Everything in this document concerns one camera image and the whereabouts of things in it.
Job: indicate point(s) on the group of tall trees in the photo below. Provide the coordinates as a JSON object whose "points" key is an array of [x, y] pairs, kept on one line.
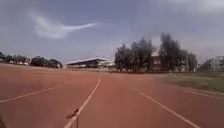
{"points": [[141, 56]]}

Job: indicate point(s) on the robot's own part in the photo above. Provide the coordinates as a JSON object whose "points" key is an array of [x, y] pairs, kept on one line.
{"points": [[72, 114]]}

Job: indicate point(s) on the grandstand building with slanted roof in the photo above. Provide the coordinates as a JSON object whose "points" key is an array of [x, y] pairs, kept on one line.
{"points": [[88, 62]]}

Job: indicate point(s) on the pale low building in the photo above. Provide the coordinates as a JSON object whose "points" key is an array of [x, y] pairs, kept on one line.
{"points": [[216, 64]]}

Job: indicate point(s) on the distant row of trees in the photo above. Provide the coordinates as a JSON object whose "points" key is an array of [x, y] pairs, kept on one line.
{"points": [[43, 62]]}

